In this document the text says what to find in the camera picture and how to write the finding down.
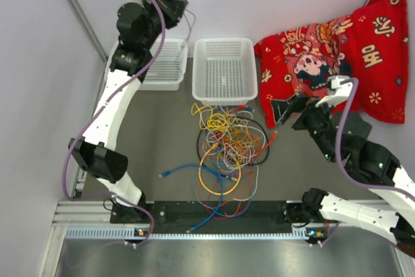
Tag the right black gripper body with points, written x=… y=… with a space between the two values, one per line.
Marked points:
x=314 y=120

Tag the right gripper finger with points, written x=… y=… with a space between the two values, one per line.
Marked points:
x=298 y=100
x=283 y=115

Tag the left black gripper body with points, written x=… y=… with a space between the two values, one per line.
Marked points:
x=154 y=23

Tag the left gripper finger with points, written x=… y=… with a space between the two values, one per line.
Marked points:
x=171 y=21
x=173 y=9

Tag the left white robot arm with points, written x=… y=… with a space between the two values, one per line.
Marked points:
x=95 y=150

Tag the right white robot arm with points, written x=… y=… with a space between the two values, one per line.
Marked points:
x=374 y=168

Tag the left white plastic basket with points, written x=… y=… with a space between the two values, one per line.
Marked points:
x=165 y=74

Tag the white plastic basket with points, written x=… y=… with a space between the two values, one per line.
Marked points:
x=165 y=74
x=224 y=71

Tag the right white plastic basket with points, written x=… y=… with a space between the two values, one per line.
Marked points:
x=224 y=71

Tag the red patterned pillow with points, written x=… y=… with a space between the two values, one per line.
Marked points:
x=370 y=44

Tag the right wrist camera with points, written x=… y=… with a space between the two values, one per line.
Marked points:
x=339 y=89

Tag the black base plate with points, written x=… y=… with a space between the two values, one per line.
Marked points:
x=278 y=212

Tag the aluminium frame rail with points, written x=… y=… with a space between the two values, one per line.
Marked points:
x=81 y=213

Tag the white slotted cable duct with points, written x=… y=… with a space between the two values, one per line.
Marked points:
x=130 y=233

